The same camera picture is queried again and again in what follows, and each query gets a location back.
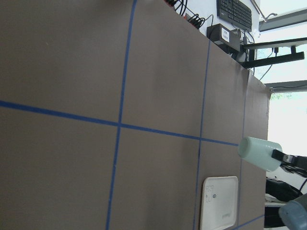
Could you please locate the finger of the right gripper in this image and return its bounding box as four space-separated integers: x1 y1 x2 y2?
272 149 293 163

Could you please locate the orange electronics board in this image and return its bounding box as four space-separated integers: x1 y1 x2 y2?
164 0 207 30

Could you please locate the black keyboard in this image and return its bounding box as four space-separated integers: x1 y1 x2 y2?
216 0 252 32

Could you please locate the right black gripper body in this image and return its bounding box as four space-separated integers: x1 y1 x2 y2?
280 155 307 177

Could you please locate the black box with label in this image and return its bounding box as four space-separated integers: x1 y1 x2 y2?
206 24 241 51

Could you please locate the pale green plastic cup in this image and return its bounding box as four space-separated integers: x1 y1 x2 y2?
238 137 282 172

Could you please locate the cream rabbit print tray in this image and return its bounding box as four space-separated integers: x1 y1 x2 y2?
200 176 238 230

